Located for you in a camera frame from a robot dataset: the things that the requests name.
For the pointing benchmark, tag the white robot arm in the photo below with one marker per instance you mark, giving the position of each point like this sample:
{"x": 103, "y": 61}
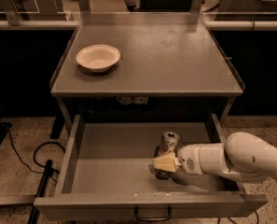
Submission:
{"x": 243, "y": 157}

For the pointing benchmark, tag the white paper bowl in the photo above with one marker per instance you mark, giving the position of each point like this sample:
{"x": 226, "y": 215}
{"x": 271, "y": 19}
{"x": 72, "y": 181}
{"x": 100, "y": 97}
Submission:
{"x": 98, "y": 58}

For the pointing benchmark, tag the black floor bar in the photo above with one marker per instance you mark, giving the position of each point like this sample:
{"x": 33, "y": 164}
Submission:
{"x": 40, "y": 191}

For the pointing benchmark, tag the grey open top drawer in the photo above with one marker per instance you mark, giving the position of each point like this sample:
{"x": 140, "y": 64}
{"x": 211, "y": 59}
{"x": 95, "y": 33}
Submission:
{"x": 107, "y": 172}

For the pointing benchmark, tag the black drawer handle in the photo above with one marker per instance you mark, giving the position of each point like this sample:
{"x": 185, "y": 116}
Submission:
{"x": 152, "y": 215}

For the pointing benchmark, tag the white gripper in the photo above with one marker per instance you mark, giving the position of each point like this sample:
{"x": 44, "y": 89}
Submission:
{"x": 189, "y": 160}

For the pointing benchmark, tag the grey cabinet table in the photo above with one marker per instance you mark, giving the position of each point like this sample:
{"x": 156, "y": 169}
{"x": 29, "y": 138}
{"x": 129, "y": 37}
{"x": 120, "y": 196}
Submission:
{"x": 170, "y": 70}

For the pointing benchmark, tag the white horizontal rail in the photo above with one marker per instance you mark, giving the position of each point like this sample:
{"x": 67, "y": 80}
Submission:
{"x": 40, "y": 25}

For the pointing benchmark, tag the redbull can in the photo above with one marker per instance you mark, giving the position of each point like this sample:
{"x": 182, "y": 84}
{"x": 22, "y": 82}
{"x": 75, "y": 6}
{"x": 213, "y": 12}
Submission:
{"x": 168, "y": 143}

